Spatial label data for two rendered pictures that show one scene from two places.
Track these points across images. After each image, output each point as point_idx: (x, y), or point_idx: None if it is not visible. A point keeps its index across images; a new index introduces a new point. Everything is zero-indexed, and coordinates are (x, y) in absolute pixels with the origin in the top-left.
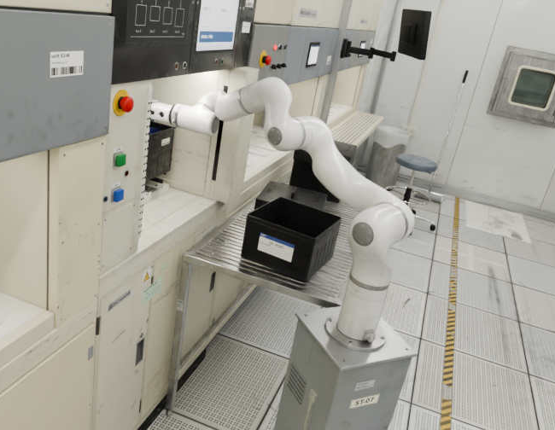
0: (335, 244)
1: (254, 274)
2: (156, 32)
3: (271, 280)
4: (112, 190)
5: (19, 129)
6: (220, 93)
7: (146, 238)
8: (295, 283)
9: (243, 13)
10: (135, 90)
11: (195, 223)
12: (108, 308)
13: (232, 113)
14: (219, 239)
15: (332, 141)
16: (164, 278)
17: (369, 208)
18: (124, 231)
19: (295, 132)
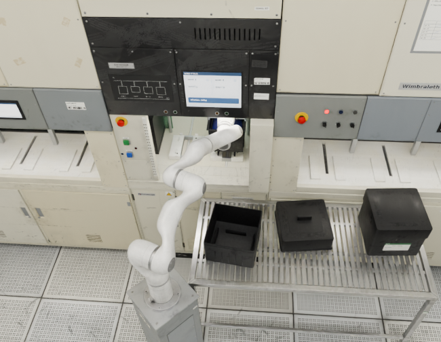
0: (276, 267)
1: (198, 233)
2: (140, 97)
3: (197, 243)
4: (126, 152)
5: (58, 122)
6: (218, 131)
7: None
8: (199, 254)
9: (253, 88)
10: (131, 117)
11: (220, 188)
12: (138, 194)
13: None
14: (231, 205)
15: (180, 198)
16: None
17: (142, 241)
18: (142, 169)
19: (167, 180)
